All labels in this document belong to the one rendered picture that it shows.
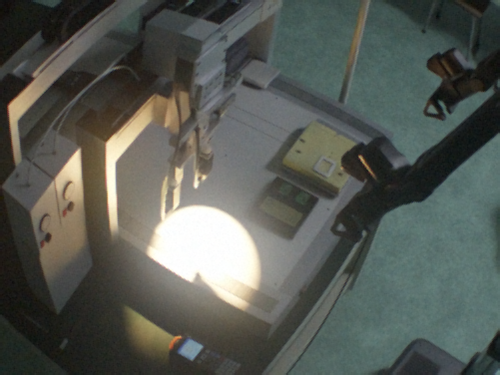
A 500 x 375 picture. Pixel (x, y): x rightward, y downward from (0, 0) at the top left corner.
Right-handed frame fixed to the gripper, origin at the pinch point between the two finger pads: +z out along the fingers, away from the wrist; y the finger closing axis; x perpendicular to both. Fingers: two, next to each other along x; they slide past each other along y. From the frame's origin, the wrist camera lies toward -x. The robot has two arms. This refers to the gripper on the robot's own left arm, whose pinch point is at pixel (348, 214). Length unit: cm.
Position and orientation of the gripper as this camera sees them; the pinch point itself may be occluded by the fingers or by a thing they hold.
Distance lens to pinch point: 151.3
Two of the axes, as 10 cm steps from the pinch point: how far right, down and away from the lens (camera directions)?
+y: -6.0, 5.9, -5.4
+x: 6.3, 7.7, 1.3
